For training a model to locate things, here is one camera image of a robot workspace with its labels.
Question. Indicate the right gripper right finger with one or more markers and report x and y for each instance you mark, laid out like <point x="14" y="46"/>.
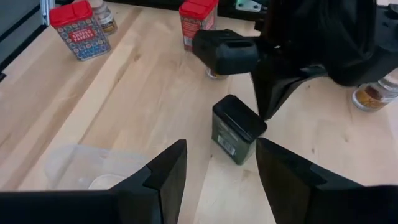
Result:
<point x="311" y="199"/>

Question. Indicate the paprika tin red lid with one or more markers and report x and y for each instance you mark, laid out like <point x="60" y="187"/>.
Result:
<point x="82" y="37"/>
<point x="196" y="25"/>

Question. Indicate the clear plastic bin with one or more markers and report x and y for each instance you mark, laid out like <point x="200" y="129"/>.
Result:
<point x="93" y="165"/>

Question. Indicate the silver aluminium extrusion bar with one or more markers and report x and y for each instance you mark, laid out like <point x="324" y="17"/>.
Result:
<point x="46" y="11"/>

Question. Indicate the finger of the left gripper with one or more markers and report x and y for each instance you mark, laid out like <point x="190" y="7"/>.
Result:
<point x="227" y="59"/>

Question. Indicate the green spice tin black lid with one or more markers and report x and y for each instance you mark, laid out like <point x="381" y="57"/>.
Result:
<point x="236" y="137"/>

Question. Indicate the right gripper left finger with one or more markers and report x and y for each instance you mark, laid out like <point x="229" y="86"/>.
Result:
<point x="93" y="208"/>

